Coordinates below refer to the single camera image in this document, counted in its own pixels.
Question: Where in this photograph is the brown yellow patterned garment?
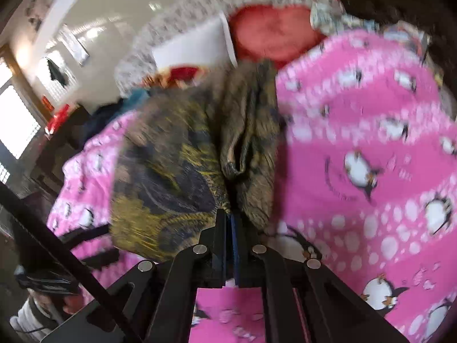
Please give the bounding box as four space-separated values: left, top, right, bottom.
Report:
110 60 280 262

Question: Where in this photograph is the black pole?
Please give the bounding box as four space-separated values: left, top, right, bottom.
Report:
1 184 145 342

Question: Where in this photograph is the pink penguin quilt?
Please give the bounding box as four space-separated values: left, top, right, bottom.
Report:
46 29 457 343

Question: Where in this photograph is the dark wooden side table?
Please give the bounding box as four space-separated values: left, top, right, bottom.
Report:
31 104 90 197

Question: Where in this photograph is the teal grey garment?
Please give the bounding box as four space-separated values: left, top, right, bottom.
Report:
122 88 149 111

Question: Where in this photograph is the red bag on table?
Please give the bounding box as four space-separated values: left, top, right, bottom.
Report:
45 104 71 139

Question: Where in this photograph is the window with lattice grille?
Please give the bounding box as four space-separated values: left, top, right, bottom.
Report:
1 57 41 184

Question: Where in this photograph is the floral padded headboard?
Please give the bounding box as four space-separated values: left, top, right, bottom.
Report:
114 0 345 97

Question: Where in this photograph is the white square pillow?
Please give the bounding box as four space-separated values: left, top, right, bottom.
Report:
151 13 237 69

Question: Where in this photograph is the red heart cushion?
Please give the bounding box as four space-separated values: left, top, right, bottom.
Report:
228 4 325 69

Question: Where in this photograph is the blue white patterned cloth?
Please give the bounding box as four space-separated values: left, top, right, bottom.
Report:
310 3 380 36

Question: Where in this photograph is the dark carved wooden cabinet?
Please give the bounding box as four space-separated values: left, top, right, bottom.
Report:
340 0 456 119

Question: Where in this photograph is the red sign on wall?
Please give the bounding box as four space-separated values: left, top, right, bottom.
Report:
41 95 55 113

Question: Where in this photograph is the dark cloth hanging on wall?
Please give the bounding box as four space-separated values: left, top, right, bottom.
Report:
47 58 68 88

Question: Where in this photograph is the wall calendar poster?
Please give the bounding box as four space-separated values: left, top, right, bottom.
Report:
58 24 89 67

